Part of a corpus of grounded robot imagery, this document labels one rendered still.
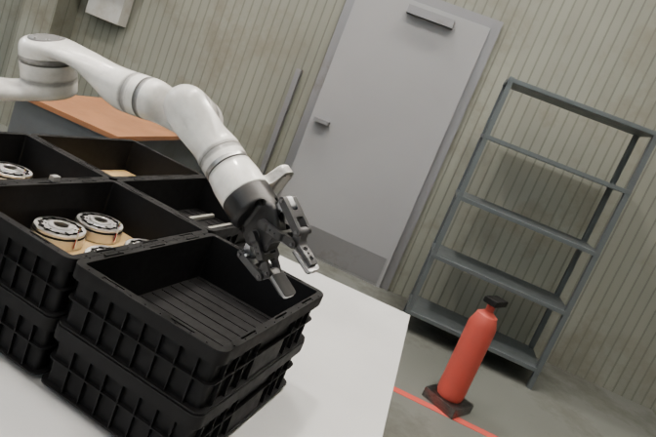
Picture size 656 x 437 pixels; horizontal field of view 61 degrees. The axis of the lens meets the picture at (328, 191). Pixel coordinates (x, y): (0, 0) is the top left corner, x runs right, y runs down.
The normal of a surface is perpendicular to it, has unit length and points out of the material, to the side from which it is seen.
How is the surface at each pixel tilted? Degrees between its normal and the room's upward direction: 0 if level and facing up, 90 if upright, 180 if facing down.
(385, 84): 90
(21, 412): 0
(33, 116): 90
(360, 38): 90
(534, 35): 90
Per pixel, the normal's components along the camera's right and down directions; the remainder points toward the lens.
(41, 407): 0.36, -0.91
